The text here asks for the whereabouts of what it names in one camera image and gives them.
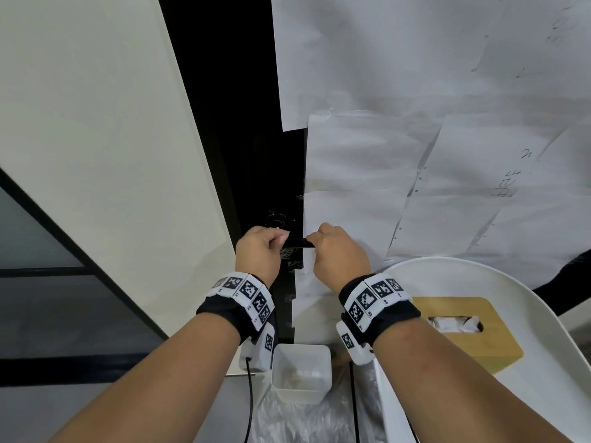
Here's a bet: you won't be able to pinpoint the person's right hand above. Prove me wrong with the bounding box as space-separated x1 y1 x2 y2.
306 221 373 297

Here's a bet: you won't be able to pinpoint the white paper sheets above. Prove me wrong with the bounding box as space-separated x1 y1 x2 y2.
270 0 591 333

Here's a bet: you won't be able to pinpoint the black left camera cable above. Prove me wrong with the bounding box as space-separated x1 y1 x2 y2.
244 357 255 443

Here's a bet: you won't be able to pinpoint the person's left hand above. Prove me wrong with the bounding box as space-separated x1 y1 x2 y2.
235 225 291 290

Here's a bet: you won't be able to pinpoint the person's right forearm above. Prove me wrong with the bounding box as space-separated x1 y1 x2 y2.
371 316 573 443

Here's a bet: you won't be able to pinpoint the white plastic chair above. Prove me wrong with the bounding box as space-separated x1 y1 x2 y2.
372 257 591 443

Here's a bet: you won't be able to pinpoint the clear bag of screws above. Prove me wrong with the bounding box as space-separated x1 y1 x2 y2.
278 249 305 272

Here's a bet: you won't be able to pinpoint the black wristband with markers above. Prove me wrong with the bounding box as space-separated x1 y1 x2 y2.
196 271 277 345
337 273 422 346

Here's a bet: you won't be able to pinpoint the black framed glass partition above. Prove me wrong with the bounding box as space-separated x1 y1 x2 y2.
0 167 170 389

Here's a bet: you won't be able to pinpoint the black door handle with foam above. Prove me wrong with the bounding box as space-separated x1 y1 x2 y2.
263 209 318 250

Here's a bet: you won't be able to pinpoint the white plastic bin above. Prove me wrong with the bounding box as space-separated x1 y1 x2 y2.
271 343 333 405

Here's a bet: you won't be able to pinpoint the clear plastic sheet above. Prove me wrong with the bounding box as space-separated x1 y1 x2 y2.
252 364 390 443

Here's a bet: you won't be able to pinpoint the black left wristband with markers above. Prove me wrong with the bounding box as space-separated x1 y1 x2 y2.
196 271 277 345

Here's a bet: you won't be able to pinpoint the black right wristband with markers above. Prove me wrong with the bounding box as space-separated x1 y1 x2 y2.
337 273 422 346

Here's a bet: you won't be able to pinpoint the person's left forearm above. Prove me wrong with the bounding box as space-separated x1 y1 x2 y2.
48 312 241 443

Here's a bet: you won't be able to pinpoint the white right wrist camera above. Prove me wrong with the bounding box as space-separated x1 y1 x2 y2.
336 319 376 367

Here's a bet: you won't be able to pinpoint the wooden tissue box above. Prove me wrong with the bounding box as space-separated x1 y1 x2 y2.
408 297 525 376

